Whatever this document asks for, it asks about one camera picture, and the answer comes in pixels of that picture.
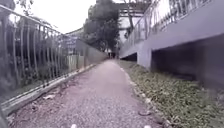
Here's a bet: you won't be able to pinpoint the concrete kerb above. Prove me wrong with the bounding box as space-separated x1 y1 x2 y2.
0 63 98 117

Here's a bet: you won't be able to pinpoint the dark green trees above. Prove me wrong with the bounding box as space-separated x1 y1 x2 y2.
83 0 122 54

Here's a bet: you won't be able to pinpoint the grass strip with leaves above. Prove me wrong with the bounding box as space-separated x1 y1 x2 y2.
117 59 224 128

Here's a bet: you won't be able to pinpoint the grey solid wall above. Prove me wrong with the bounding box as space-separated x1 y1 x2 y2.
75 39 110 66

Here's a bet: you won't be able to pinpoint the pale building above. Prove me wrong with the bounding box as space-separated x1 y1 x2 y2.
117 2 145 44

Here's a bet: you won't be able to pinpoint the metal railing fence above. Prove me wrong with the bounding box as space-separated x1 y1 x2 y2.
0 3 88 101

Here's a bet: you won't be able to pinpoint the grey concrete elevated ramp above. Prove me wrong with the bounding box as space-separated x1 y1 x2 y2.
118 0 224 90

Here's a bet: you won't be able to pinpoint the grey gravel path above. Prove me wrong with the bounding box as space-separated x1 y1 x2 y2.
7 59 164 128

